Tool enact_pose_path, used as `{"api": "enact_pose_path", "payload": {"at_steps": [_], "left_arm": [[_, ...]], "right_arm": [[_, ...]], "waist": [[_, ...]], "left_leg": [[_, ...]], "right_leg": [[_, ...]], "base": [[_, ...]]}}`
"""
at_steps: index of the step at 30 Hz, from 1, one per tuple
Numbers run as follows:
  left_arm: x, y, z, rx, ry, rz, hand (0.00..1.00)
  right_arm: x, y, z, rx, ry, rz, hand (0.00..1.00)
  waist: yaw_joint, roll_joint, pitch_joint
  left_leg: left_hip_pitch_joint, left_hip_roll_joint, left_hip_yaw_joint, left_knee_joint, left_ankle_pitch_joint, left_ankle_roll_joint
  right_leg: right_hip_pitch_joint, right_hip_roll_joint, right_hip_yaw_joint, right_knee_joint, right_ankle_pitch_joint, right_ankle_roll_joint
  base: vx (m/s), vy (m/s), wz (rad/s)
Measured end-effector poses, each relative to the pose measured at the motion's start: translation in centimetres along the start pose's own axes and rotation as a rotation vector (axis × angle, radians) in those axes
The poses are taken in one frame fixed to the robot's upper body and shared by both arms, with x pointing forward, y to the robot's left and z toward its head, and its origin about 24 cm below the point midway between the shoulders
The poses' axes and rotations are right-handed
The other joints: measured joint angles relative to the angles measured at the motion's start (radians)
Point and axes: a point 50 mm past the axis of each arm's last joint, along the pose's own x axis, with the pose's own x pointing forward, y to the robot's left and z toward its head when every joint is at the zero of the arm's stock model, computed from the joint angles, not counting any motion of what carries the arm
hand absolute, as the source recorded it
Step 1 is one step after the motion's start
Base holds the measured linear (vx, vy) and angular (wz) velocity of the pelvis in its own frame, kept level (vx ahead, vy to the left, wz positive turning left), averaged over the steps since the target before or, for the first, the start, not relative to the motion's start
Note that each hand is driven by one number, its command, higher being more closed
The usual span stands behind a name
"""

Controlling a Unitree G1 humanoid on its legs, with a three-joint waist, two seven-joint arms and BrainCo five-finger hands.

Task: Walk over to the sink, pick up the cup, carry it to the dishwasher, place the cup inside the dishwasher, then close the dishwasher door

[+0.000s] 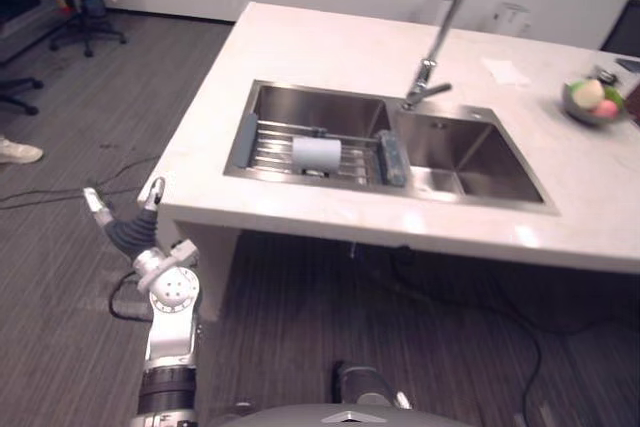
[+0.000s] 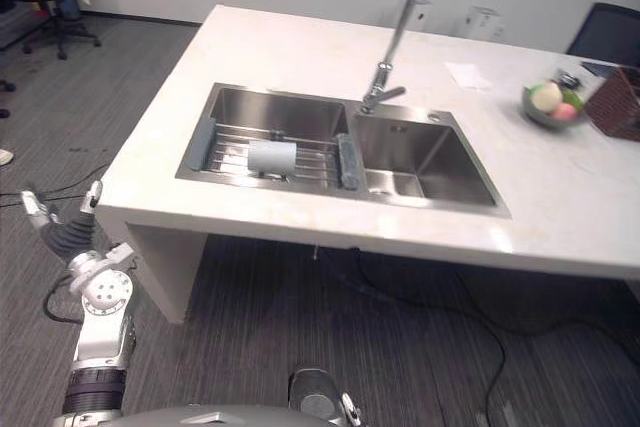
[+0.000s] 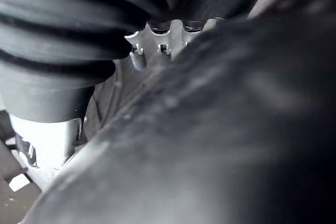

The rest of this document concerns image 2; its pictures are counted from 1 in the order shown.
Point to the grey fruit bowl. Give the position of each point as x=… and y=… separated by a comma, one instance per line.
x=552, y=114

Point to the pale green round fruit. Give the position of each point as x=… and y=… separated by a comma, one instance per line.
x=545, y=95

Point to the brown wicker basket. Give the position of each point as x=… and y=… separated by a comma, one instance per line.
x=617, y=104

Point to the chrome sink faucet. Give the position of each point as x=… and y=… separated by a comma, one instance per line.
x=395, y=32

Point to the white cardboard box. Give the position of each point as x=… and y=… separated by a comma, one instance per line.
x=482, y=22

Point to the white kitchen island counter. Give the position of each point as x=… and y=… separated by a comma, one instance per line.
x=350, y=147

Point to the stainless steel double sink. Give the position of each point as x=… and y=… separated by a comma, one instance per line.
x=345, y=147

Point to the small dark object on counter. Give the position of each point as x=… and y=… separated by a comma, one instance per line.
x=567, y=78

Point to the light grey cup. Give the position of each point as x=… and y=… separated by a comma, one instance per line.
x=272, y=157

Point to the pink round fruit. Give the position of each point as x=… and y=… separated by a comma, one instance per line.
x=564, y=110

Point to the white paper sheet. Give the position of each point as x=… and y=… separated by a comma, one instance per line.
x=467, y=74

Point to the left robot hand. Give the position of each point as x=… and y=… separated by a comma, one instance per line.
x=65, y=234

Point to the black office chair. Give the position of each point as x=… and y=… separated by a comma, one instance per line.
x=47, y=2

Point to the person's shoe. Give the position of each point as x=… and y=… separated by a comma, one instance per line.
x=5, y=156

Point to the silver robot body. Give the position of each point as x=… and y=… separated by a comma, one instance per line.
x=235, y=409

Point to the dark blue chair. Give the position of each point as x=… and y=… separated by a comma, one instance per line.
x=607, y=29

